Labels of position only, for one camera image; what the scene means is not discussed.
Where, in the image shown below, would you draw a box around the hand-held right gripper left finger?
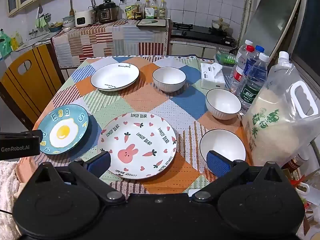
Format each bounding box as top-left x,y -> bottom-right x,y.
34,151 -> 126,203

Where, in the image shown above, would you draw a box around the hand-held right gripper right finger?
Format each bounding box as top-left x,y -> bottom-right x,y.
191,150 -> 286,203

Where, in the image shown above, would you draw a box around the white bowl with black rim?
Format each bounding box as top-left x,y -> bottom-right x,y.
199,129 -> 247,175
205,89 -> 242,120
152,67 -> 186,92

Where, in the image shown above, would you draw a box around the white bunny and carrot plate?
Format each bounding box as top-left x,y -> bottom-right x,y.
97,112 -> 177,180

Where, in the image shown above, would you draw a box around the blue fried egg plate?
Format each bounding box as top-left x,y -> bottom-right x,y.
39,104 -> 89,155

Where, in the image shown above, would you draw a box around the white plate with black rim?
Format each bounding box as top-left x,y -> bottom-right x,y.
90,63 -> 140,91

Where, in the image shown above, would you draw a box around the stack of bowls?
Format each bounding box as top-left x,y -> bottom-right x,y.
62,15 -> 75,28

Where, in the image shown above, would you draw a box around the yellow wooden chair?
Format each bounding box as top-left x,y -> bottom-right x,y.
0,44 -> 63,130

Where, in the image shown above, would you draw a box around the checked colourful tablecloth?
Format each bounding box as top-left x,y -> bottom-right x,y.
15,55 -> 253,196

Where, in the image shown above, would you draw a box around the red-brown bottle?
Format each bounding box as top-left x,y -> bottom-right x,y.
282,154 -> 310,171

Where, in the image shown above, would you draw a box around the water bottle with green label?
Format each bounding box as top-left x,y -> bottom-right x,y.
239,52 -> 270,113

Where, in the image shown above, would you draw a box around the white tissue pack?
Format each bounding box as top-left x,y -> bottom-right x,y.
200,62 -> 226,90

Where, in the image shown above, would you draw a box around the water bottle with red cap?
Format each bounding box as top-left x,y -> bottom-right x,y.
229,45 -> 255,93

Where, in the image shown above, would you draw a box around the green plastic bag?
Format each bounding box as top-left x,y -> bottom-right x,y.
0,30 -> 13,58

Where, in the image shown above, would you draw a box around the green plastic basket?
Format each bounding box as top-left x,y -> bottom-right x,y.
215,47 -> 238,67

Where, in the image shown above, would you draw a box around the water bottle with blue cap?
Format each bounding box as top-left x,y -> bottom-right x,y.
244,45 -> 265,80

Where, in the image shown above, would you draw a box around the clear bottle with white cap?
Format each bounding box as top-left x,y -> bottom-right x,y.
235,39 -> 253,67

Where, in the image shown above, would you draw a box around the striped patchwork counter cloth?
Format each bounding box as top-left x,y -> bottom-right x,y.
51,19 -> 171,68

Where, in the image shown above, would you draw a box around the blue-green basin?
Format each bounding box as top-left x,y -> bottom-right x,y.
49,22 -> 63,33

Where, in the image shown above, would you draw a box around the green cloth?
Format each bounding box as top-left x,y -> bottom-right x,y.
36,15 -> 50,28

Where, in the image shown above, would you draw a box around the black gas stove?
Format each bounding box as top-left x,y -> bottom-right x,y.
171,22 -> 237,47

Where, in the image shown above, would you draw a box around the white cooking pot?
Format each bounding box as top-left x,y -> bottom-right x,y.
212,18 -> 230,30

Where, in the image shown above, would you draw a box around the white rice cooker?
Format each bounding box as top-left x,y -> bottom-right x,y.
74,9 -> 97,28

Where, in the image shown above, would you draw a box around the black pressure cooker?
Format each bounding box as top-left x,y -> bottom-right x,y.
97,0 -> 119,23

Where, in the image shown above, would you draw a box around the white cutting board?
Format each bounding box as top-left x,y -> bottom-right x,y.
136,19 -> 167,28

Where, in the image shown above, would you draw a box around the oil and sauce bottles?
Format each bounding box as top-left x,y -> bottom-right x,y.
134,0 -> 143,20

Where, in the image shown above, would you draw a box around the grey metal panel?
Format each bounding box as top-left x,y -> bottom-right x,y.
240,0 -> 303,63

